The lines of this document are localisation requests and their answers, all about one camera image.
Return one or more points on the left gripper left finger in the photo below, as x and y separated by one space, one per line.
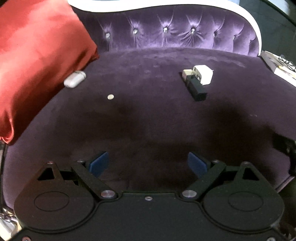
86 174

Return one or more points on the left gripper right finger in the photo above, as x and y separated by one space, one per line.
207 173

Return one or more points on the black gold lipstick tube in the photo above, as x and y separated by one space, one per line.
193 85

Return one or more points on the white three-pin adapter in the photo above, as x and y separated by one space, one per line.
203 73

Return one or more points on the small round coin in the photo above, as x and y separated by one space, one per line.
110 97

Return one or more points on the black eyeglasses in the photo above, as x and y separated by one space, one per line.
286 62

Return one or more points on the white earbuds case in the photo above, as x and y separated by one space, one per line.
74 79

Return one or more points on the purple tufted velvet sofa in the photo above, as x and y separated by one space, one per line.
153 122

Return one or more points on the red satin cushion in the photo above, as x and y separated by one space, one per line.
42 43

